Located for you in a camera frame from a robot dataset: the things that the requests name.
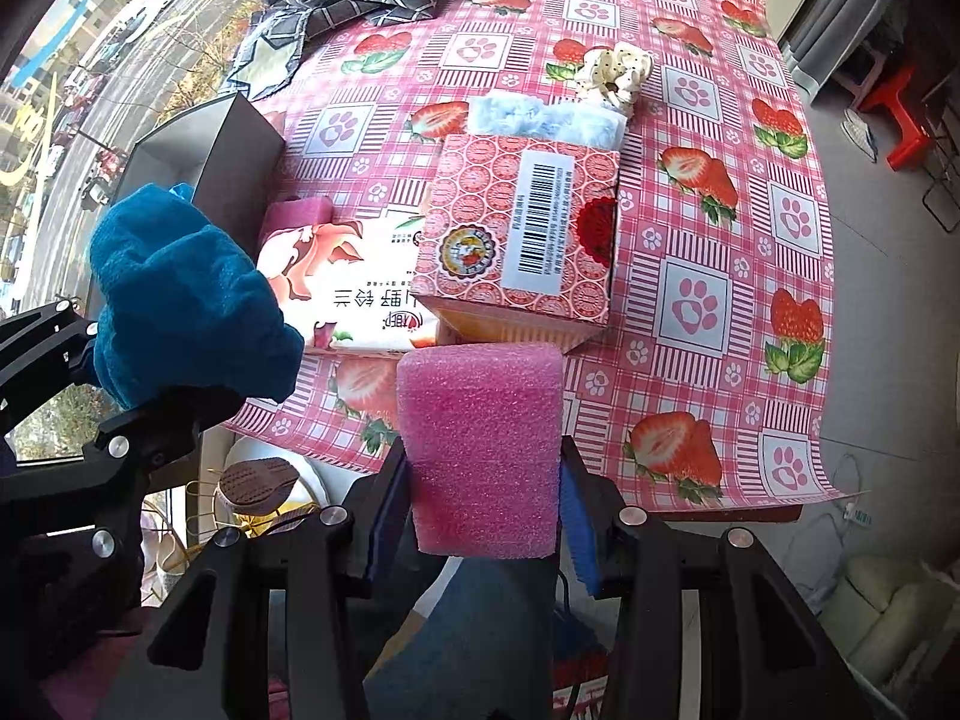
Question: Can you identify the pink foam block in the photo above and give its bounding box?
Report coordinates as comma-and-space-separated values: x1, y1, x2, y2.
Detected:
395, 343, 565, 560

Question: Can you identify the red patterned cardboard box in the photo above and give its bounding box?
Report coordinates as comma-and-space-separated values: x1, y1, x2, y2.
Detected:
411, 133, 623, 355

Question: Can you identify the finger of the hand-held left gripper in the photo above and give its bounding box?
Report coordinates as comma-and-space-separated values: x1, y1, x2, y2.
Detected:
0, 298, 102, 440
79, 382, 252, 511

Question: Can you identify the white polka-dot scrunchie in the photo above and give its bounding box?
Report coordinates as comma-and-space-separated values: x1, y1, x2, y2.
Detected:
574, 43, 652, 119

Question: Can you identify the white slipper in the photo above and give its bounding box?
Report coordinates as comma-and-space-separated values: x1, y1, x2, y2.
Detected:
841, 106, 880, 163

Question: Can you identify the person's jeans leg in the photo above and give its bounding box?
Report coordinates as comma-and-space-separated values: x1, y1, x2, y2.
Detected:
364, 555, 571, 720

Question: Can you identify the blue towel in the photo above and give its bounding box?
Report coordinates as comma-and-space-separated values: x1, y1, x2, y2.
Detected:
88, 181, 305, 410

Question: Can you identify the grey box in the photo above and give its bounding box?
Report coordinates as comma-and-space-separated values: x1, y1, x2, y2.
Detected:
112, 94, 287, 230

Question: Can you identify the floral tissue pack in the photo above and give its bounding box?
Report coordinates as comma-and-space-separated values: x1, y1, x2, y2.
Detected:
255, 216, 445, 355

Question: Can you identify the red plastic stool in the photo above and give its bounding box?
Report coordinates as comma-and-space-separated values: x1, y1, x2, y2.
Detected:
859, 64, 942, 172

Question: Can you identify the light blue fluffy cloth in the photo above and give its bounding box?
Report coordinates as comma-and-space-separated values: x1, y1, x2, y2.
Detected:
466, 90, 627, 151

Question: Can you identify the brown sole slipper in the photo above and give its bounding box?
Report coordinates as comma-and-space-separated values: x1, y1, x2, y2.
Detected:
214, 456, 297, 518

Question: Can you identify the pink sponge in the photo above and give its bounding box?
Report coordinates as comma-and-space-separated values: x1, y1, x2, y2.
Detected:
259, 195, 335, 241

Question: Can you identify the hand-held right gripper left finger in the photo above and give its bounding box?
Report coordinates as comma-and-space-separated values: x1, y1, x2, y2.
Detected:
97, 441, 412, 720

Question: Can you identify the grey curtain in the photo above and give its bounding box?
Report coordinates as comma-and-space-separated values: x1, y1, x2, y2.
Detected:
780, 0, 908, 102

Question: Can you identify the white cushioned chair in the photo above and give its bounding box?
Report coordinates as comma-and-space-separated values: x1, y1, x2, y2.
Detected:
817, 555, 960, 720

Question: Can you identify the pink strawberry pawprint tablecloth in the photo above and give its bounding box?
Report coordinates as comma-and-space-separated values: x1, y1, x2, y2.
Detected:
221, 0, 860, 522

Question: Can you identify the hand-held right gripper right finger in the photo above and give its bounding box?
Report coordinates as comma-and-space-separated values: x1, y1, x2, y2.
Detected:
556, 436, 863, 720

